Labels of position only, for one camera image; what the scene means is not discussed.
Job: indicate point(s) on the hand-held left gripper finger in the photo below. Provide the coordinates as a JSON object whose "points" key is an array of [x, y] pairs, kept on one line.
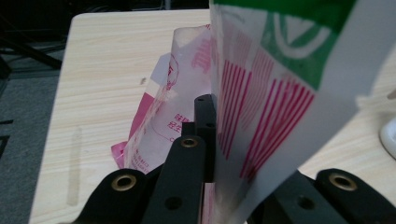
{"points": [[205, 118]]}

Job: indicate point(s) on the pink and green plastic bag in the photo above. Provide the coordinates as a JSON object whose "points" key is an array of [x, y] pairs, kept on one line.
{"points": [[274, 93]]}

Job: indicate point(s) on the clear jar with white powder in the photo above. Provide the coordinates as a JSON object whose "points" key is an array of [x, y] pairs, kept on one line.
{"points": [[390, 137]]}

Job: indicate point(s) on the black metal stand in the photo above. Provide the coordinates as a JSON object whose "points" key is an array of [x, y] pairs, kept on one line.
{"points": [[34, 53]]}

